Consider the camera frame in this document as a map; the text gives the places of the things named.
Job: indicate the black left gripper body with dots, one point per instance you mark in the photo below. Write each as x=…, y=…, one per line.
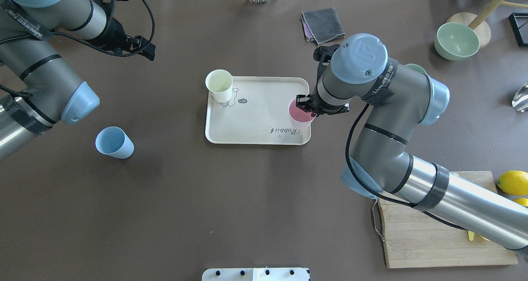
x=116, y=30

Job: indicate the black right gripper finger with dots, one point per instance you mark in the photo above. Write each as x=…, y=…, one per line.
x=302, y=103

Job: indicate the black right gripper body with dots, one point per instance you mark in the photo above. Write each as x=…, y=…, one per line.
x=314, y=105

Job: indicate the pink plastic cup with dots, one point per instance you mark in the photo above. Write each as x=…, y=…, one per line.
x=299, y=118

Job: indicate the blue plastic cup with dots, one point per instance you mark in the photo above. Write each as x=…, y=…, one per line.
x=114, y=142

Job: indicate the green plastic cup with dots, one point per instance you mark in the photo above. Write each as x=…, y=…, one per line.
x=417, y=68

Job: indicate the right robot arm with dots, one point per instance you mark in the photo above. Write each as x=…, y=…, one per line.
x=401, y=99

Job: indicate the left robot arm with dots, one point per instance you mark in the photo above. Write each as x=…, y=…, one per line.
x=54, y=92

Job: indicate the cream rabbit tray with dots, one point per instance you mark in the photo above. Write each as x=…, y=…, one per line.
x=257, y=113

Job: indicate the purple folded cloth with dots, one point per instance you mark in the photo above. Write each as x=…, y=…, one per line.
x=307, y=32

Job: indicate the grey folded cloth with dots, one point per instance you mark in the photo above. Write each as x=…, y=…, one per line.
x=324, y=24

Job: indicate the cream yellow plastic cup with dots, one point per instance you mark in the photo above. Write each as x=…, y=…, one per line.
x=219, y=83

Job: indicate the green plastic bowl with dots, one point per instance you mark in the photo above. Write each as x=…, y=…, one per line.
x=456, y=41

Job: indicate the bamboo cutting board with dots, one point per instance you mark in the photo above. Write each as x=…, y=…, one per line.
x=411, y=239

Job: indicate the round wooden stand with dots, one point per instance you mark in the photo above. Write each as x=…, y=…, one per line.
x=477, y=22

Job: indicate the silver metal scoop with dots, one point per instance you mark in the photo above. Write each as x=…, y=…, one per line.
x=520, y=99

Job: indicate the whole yellow lemon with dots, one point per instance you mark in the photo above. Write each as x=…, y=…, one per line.
x=513, y=182

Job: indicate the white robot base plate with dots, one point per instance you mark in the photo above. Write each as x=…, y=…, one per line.
x=257, y=274

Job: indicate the black frame object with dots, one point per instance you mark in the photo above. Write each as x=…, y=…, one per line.
x=518, y=22

